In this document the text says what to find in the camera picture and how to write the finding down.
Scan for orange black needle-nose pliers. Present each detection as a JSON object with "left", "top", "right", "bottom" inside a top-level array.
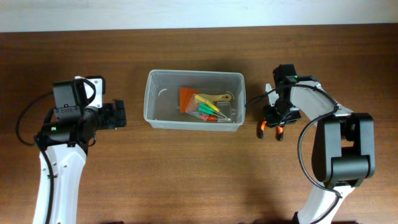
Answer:
[{"left": 257, "top": 120, "right": 284, "bottom": 141}]

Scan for orange scraper wooden handle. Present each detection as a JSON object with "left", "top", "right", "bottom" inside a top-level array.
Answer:
[{"left": 180, "top": 87, "right": 233, "bottom": 113}]

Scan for clear case of screwdrivers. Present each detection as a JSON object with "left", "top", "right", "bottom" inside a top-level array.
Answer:
[{"left": 184, "top": 93, "right": 233, "bottom": 123}]

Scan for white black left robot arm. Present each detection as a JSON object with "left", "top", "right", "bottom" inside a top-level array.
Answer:
[{"left": 33, "top": 100, "right": 127, "bottom": 223}]

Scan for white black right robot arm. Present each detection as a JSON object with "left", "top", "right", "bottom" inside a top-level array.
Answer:
[{"left": 258, "top": 64, "right": 376, "bottom": 223}]

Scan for clear plastic container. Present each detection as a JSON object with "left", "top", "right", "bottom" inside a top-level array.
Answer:
[{"left": 144, "top": 70, "right": 246, "bottom": 131}]

